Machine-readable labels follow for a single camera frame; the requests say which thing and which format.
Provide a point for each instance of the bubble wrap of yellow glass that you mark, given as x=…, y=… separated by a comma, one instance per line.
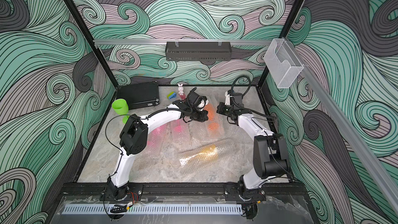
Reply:
x=226, y=149

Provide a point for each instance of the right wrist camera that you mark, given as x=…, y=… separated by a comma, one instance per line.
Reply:
x=235, y=96

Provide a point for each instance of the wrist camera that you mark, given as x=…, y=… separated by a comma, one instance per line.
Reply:
x=235, y=96
x=202, y=104

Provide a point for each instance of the yellow wine glass wrapped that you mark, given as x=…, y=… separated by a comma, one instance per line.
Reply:
x=200, y=155

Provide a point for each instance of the black perforated wall tray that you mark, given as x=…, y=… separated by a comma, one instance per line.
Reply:
x=198, y=51

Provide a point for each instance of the pink wine glass left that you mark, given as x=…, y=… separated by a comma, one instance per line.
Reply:
x=156, y=137

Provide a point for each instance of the aluminium back wall rail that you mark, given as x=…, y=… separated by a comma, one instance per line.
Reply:
x=142, y=41

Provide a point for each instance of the bubble wrap of pink glass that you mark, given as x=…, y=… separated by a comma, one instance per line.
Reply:
x=156, y=150

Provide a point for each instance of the black front mounting rail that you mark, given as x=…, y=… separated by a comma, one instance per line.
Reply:
x=230, y=190

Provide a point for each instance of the green plastic wine glass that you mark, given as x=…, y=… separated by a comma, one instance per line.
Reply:
x=120, y=106

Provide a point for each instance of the aluminium right wall rail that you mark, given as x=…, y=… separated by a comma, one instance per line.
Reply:
x=365, y=105

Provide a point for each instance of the white slotted cable duct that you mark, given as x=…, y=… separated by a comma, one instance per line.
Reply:
x=156, y=209

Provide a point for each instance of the black hard case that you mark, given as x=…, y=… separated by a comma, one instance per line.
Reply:
x=139, y=95

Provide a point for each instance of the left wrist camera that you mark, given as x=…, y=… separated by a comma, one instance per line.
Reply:
x=202, y=104

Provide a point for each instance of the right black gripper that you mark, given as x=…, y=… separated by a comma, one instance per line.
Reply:
x=221, y=107

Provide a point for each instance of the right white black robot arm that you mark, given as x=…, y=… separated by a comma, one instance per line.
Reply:
x=270, y=158

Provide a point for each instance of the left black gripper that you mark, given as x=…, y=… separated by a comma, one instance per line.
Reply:
x=204, y=115

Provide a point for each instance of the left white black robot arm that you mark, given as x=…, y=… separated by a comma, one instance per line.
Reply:
x=134, y=136

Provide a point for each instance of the small bunny figurine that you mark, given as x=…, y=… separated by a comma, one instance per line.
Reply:
x=181, y=91

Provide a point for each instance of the clear plastic wall bin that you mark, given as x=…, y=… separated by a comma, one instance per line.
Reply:
x=283, y=62

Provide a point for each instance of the aluminium wall rail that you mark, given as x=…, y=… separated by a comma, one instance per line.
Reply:
x=142, y=41
x=365, y=105

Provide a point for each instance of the green blue toy block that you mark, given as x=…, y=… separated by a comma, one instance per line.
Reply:
x=172, y=95

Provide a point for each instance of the magenta wine glass middle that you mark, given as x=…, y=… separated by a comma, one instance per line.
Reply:
x=178, y=127

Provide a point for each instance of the orange plastic wine glass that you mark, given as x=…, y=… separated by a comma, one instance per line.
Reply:
x=212, y=122

